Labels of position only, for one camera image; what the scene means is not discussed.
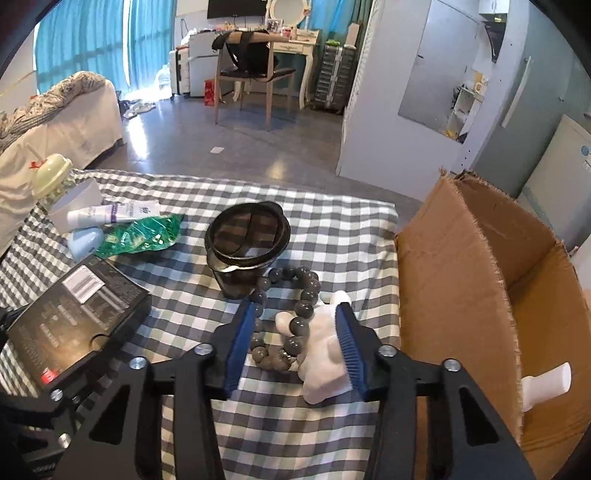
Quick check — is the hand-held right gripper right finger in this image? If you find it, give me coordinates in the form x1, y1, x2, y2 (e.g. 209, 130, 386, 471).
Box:
333, 300, 536, 480

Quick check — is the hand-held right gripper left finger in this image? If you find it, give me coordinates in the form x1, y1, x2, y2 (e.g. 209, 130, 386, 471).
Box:
55, 300, 259, 480

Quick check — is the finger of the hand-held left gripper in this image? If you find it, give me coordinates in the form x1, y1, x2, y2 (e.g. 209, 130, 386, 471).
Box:
0, 387, 100, 480

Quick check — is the white plush toy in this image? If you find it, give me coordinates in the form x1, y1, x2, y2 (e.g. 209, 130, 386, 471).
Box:
275, 291, 365, 405

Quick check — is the brown cardboard box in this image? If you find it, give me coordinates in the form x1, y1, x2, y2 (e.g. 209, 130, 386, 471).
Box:
394, 170, 591, 480

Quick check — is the green snack packet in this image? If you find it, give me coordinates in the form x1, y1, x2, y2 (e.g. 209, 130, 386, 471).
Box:
93, 214, 185, 259

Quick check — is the white cream tube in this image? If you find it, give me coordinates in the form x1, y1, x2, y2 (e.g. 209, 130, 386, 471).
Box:
66, 200, 160, 230

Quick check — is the black product box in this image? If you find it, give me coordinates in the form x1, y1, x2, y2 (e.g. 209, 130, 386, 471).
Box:
4, 256, 151, 394

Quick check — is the dark transparent cup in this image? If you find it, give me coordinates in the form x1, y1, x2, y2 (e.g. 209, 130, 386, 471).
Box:
205, 201, 291, 302

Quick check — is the checkered tablecloth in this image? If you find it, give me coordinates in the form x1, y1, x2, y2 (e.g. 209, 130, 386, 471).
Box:
0, 169, 402, 480

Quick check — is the light blue small bottle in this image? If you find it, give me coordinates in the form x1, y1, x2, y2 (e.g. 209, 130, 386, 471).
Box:
69, 226, 105, 262

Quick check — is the white plastic bottle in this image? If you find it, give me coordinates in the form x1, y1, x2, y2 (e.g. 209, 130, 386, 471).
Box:
522, 362, 573, 412

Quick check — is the white louvered wardrobe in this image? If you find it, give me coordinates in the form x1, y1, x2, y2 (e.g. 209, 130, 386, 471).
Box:
336, 0, 506, 204

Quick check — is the white box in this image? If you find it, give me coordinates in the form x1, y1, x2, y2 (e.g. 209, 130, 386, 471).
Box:
48, 179, 103, 232

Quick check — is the green lidded drink bottle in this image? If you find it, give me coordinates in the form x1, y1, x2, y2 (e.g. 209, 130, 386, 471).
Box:
27, 147, 77, 210

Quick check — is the pair of slippers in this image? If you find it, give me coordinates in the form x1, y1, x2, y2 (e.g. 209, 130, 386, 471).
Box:
122, 98, 157, 119

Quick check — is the wooden chair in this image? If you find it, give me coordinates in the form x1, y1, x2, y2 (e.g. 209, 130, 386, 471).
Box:
213, 30, 297, 133

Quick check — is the white refrigerator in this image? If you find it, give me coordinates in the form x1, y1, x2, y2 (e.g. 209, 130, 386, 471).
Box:
516, 114, 591, 260

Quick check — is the grey plastic drawer tower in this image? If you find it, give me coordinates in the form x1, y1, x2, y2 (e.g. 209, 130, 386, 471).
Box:
315, 41, 357, 114

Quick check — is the bed with white sheet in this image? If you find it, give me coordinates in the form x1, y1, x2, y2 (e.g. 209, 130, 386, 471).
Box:
0, 71, 124, 250

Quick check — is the white low cabinet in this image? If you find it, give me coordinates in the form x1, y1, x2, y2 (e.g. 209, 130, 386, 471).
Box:
170, 31, 223, 100

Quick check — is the black bag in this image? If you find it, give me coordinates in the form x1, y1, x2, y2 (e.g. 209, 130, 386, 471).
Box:
211, 30, 278, 75

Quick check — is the white vanity desk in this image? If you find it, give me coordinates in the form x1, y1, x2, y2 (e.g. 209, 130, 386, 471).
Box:
269, 28, 321, 110

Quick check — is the blue curtain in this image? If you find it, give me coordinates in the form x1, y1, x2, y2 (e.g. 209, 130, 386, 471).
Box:
34, 0, 177, 95

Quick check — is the black monitor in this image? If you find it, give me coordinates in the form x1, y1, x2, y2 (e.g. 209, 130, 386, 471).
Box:
206, 0, 269, 20

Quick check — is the round white mirror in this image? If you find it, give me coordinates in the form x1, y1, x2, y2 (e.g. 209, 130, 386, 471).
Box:
269, 0, 313, 28

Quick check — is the grey bead bracelet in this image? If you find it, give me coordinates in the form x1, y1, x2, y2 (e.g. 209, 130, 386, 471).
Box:
248, 265, 324, 371

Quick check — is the rectangular wall mirror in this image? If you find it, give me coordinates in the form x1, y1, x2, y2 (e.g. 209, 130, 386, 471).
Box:
397, 0, 493, 145

